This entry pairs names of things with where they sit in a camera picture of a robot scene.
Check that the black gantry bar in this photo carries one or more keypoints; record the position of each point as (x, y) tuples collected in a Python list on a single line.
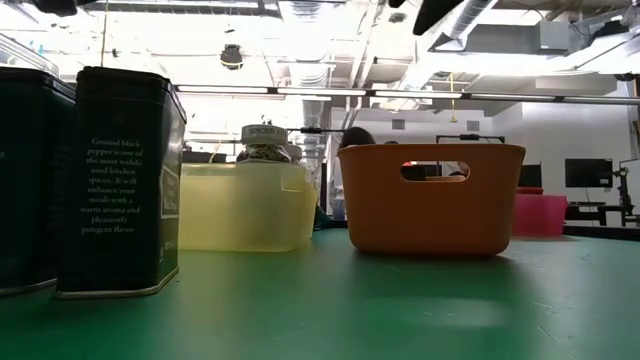
[(322, 130), (470, 137)]

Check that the dark green cloth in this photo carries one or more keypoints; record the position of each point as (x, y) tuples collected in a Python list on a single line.
[(321, 220)]

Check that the silver ventilation duct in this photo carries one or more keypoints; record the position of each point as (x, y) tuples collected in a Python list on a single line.
[(467, 20), (306, 45)]

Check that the black background robot stand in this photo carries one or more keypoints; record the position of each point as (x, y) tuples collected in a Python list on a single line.
[(625, 195)]

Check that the red-lidded smoked paprika tin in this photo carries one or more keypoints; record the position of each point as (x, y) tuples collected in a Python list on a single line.
[(530, 190)]

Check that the black background desk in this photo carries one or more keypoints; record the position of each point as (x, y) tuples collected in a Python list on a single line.
[(600, 207)]

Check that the translucent yellow plastic bin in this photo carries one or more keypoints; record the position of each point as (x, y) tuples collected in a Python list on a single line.
[(240, 215)]

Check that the black wall monitor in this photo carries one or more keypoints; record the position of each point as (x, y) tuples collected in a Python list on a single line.
[(589, 173), (530, 176)]

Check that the long LED light bar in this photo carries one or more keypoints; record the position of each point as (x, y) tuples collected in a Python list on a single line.
[(320, 92)]

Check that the orange plastic bin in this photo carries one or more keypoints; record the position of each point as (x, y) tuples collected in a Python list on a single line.
[(430, 220)]

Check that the black ceiling dome camera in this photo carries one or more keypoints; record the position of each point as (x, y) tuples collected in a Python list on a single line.
[(231, 56)]

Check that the person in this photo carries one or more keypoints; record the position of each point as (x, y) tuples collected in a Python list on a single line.
[(357, 137)]

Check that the white-lidded glass spice jar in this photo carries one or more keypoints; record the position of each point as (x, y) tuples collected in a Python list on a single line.
[(295, 152), (264, 135)]

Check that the dark green pepper tin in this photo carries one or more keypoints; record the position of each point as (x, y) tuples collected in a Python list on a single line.
[(30, 175), (125, 200)]

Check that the pink plastic bin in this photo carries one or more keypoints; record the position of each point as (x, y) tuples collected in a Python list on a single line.
[(540, 215)]

